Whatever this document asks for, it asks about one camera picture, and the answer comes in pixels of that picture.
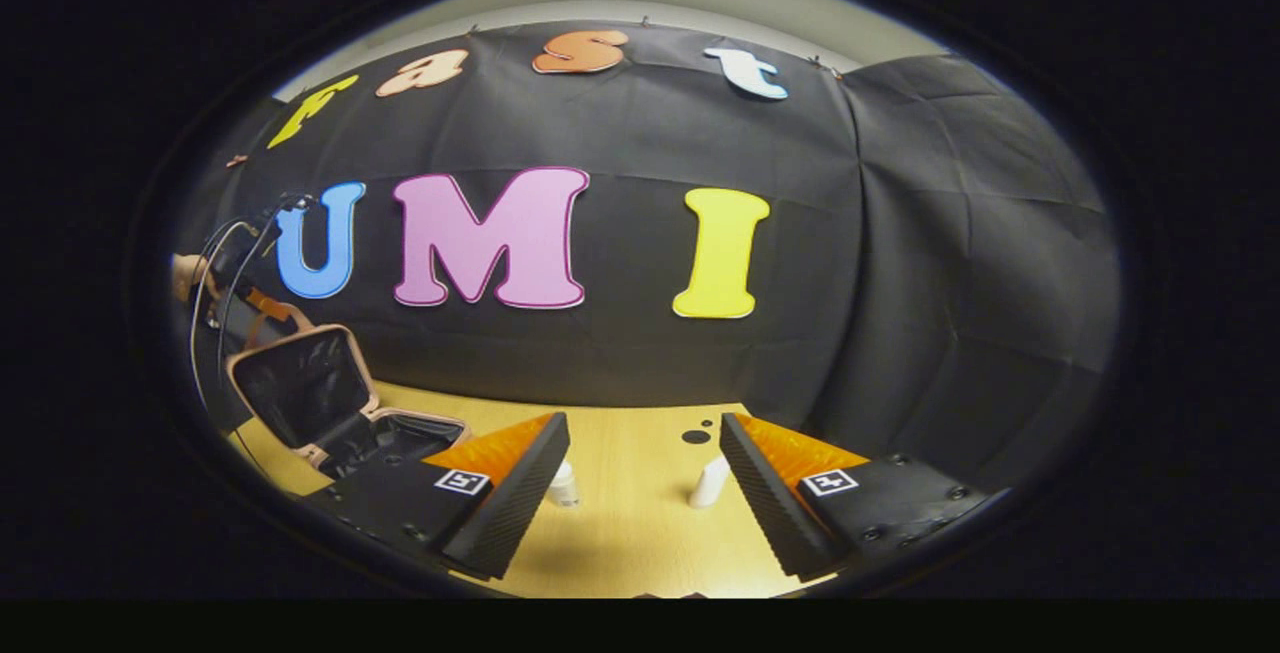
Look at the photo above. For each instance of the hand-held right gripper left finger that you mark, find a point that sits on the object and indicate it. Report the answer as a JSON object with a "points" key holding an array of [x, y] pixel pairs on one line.
{"points": [[525, 488]]}

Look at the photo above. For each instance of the white pump bottle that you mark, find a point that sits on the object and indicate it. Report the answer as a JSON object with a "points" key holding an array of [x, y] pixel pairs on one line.
{"points": [[565, 488]]}

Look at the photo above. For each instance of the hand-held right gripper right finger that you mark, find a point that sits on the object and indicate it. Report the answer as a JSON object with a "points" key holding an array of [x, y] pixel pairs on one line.
{"points": [[765, 503]]}

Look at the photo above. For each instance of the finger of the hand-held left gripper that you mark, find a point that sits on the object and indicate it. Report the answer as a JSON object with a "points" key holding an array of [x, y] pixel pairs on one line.
{"points": [[265, 301]]}

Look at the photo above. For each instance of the black backdrop cloth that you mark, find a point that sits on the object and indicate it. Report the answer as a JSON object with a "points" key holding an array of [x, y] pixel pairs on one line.
{"points": [[640, 353]]}

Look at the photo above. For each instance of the pink suitcase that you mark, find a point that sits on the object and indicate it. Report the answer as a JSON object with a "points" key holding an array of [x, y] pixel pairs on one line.
{"points": [[300, 383]]}

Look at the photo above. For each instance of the white squeeze tube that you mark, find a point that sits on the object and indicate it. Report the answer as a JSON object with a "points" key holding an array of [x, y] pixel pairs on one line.
{"points": [[708, 483]]}

